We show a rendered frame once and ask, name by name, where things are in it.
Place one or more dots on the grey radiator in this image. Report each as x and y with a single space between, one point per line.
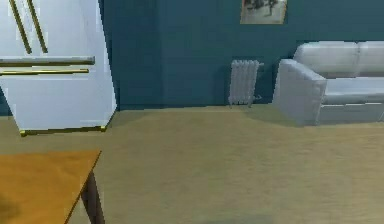
243 82

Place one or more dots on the white sofa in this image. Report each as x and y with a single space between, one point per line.
310 90

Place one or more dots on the white fridge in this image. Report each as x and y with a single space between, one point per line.
63 96

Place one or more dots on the orange wooden table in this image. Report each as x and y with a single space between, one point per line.
36 186

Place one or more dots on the framed wall picture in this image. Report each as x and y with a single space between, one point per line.
263 11

